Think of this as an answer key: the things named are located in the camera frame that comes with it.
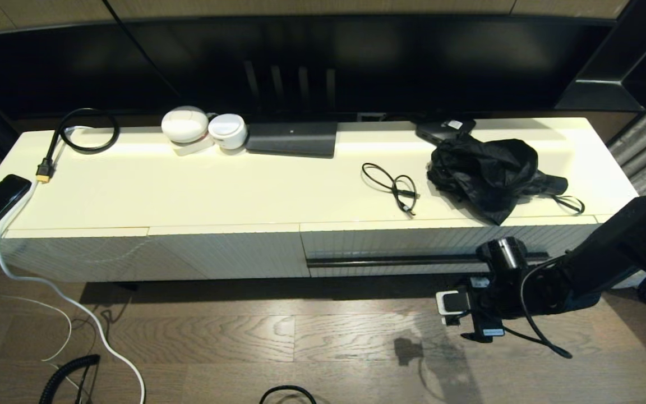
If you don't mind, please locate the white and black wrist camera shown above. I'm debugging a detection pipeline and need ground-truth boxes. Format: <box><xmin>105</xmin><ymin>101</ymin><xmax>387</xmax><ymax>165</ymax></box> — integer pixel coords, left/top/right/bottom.
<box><xmin>436</xmin><ymin>289</ymin><xmax>473</xmax><ymax>327</ymax></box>

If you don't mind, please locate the black cable loop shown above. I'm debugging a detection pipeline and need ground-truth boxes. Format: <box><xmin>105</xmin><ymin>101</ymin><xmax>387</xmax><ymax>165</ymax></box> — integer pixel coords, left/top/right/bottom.
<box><xmin>259</xmin><ymin>385</ymin><xmax>317</xmax><ymax>404</ymax></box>

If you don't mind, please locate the small white round device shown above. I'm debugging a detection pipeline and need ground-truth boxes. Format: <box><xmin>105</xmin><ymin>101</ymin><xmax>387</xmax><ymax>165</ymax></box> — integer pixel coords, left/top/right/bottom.
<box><xmin>208</xmin><ymin>113</ymin><xmax>248</xmax><ymax>150</ymax></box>

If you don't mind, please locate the thin black USB cable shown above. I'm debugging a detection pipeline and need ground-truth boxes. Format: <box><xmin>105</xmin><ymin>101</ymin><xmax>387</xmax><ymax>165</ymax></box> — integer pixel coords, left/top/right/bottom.
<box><xmin>361</xmin><ymin>162</ymin><xmax>420</xmax><ymax>217</ymax></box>

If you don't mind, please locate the black wall shelf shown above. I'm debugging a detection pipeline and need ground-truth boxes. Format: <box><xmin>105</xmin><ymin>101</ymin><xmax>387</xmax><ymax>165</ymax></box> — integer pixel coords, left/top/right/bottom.
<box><xmin>553</xmin><ymin>0</ymin><xmax>646</xmax><ymax>113</ymax></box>

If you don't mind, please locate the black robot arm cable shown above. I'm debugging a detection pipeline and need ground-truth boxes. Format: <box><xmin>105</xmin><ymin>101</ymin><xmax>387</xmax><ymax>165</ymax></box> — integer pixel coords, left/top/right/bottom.
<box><xmin>502</xmin><ymin>254</ymin><xmax>574</xmax><ymax>360</ymax></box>

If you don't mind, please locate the flat black router box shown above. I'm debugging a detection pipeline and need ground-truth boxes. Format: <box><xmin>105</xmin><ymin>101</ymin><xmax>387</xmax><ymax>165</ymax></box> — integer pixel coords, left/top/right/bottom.
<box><xmin>245</xmin><ymin>121</ymin><xmax>338</xmax><ymax>159</ymax></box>

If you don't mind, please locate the thin white cable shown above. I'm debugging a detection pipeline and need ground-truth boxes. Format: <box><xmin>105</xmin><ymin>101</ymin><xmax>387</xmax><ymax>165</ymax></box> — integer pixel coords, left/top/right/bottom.
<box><xmin>0</xmin><ymin>283</ymin><xmax>72</xmax><ymax>363</ymax></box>

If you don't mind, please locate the black cable with yellow plug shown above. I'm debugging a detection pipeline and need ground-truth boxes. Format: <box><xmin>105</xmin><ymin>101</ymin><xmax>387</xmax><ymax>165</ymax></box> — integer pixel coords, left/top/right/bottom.
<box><xmin>36</xmin><ymin>108</ymin><xmax>121</xmax><ymax>183</ymax></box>

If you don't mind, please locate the large white round device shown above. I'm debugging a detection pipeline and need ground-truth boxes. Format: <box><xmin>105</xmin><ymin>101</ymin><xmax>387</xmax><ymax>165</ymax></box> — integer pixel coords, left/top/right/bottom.
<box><xmin>161</xmin><ymin>106</ymin><xmax>210</xmax><ymax>144</ymax></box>

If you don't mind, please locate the beige card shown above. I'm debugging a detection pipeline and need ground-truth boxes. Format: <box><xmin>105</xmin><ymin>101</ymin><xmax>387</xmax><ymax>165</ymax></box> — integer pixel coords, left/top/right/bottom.
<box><xmin>172</xmin><ymin>138</ymin><xmax>215</xmax><ymax>157</ymax></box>

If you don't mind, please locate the black coiled cable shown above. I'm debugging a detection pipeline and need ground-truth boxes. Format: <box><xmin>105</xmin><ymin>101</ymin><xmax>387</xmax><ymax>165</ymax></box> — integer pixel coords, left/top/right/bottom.
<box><xmin>39</xmin><ymin>355</ymin><xmax>101</xmax><ymax>404</ymax></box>

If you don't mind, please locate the white ribbed drawer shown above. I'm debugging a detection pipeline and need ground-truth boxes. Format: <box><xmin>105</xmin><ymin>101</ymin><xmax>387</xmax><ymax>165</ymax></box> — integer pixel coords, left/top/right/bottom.
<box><xmin>299</xmin><ymin>216</ymin><xmax>598</xmax><ymax>279</ymax></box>

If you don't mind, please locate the thin black metal rod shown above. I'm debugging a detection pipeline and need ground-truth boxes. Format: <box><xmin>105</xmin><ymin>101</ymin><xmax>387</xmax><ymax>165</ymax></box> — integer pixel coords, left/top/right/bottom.
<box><xmin>306</xmin><ymin>254</ymin><xmax>551</xmax><ymax>269</ymax></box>

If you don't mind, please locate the small black box with label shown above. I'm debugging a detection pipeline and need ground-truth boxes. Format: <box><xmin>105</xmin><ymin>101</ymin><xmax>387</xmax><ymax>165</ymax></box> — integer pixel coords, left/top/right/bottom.
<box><xmin>416</xmin><ymin>117</ymin><xmax>477</xmax><ymax>145</ymax></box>

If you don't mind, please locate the black television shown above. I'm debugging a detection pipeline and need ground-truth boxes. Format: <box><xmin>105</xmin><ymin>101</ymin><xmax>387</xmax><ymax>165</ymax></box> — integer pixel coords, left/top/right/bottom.
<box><xmin>124</xmin><ymin>16</ymin><xmax>618</xmax><ymax>124</ymax></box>

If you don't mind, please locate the white TV cabinet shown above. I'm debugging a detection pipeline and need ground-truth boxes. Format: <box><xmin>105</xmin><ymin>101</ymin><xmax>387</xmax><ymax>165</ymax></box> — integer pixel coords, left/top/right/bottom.
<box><xmin>0</xmin><ymin>116</ymin><xmax>640</xmax><ymax>284</ymax></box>

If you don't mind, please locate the black umbrella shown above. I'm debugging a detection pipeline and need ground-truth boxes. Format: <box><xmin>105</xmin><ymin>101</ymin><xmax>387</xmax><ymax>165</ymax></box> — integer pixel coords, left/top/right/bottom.
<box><xmin>426</xmin><ymin>134</ymin><xmax>586</xmax><ymax>226</ymax></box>

